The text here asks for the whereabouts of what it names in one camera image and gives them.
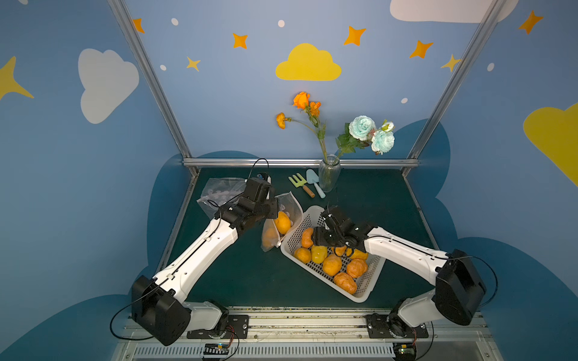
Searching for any large orange potato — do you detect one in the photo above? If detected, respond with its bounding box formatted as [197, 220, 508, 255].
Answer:
[274, 211, 292, 236]

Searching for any yellow green potato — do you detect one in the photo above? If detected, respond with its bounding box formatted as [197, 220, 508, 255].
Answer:
[310, 246, 328, 264]

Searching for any clear zipper bag pink zipper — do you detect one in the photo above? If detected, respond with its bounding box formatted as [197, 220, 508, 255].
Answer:
[261, 192, 303, 252]

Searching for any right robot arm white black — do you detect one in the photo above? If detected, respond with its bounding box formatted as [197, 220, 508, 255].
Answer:
[312, 206, 487, 338]

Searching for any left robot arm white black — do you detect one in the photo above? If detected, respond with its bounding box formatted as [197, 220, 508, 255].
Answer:
[130, 173, 279, 346]

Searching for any spare clear zipper bag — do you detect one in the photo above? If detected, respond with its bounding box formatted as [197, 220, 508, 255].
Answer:
[197, 177, 246, 219]

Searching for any white perforated plastic basket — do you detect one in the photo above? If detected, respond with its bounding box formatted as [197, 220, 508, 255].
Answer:
[280, 205, 385, 303]

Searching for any orange potato basket top left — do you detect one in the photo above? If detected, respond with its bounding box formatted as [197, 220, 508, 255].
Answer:
[301, 228, 314, 249]

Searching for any wrinkled orange potato right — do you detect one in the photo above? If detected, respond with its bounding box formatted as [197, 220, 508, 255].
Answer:
[346, 259, 368, 279]

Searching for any wrinkled orange potato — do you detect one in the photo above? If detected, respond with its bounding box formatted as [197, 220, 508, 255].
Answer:
[334, 272, 358, 295]
[346, 259, 368, 279]

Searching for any green toy garden fork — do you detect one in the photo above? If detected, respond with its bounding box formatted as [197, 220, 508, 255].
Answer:
[288, 173, 315, 199]

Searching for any orange potato left edge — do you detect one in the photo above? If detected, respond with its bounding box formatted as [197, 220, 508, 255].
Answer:
[294, 248, 312, 264]

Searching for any wrinkled orange potato bottom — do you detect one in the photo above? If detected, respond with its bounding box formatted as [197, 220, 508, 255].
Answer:
[334, 272, 358, 295]

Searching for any ribbed glass vase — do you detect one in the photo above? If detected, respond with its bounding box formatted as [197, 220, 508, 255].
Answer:
[319, 154, 342, 193]

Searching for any light blue toy trowel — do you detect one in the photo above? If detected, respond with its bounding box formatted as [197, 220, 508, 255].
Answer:
[306, 168, 326, 199]

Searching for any mint artificial rose stem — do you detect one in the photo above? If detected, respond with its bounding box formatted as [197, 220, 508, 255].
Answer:
[336, 115, 395, 158]

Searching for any orange artificial flower stem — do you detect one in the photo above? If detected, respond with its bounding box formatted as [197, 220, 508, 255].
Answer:
[275, 92, 328, 162]

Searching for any right controller board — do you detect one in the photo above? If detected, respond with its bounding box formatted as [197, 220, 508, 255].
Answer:
[393, 343, 417, 361]

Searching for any controller board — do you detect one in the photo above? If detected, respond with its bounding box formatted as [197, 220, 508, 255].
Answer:
[202, 344, 230, 359]
[393, 343, 417, 361]

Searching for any left controller board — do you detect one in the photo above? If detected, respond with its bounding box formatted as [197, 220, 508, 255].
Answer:
[202, 344, 230, 359]

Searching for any aluminium back frame rail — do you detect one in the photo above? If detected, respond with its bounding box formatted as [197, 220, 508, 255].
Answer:
[183, 158, 419, 168]

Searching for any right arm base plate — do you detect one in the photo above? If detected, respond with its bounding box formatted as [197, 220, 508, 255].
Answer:
[365, 313, 430, 339]

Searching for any front aluminium rail bed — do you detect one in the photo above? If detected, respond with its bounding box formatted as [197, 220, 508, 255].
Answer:
[112, 307, 503, 360]

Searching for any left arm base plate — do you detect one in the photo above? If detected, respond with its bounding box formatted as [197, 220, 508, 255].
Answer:
[186, 314, 250, 339]

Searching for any left aluminium frame post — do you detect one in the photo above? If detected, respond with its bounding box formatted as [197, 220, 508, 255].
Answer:
[108, 0, 200, 178]

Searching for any aluminium frame post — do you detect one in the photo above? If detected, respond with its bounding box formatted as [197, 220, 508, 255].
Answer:
[401, 0, 518, 178]
[108, 0, 200, 178]

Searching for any right aluminium frame post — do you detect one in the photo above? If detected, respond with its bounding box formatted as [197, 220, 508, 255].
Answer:
[401, 0, 518, 178]

